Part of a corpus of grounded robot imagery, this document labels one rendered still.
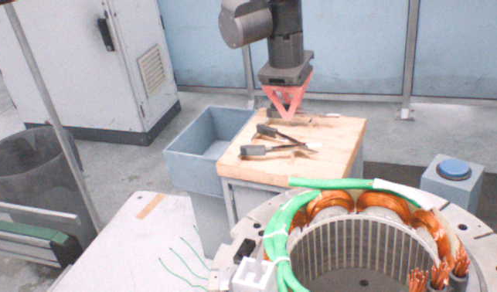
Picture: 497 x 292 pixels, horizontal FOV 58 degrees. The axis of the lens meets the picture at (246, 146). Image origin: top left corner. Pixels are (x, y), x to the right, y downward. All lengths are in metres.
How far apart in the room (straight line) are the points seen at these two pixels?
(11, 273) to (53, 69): 1.25
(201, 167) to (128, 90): 2.01
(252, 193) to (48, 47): 2.34
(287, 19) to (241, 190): 0.28
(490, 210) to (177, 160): 1.75
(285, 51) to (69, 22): 2.16
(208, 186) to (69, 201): 1.33
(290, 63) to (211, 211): 0.32
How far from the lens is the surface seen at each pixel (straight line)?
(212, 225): 0.88
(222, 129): 0.91
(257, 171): 0.69
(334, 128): 0.77
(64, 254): 1.19
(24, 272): 2.36
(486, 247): 0.54
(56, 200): 2.01
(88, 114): 3.03
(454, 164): 0.74
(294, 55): 0.70
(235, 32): 0.64
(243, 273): 0.39
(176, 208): 1.10
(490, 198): 2.37
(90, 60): 2.79
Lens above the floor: 1.47
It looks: 33 degrees down
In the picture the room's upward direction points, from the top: 8 degrees counter-clockwise
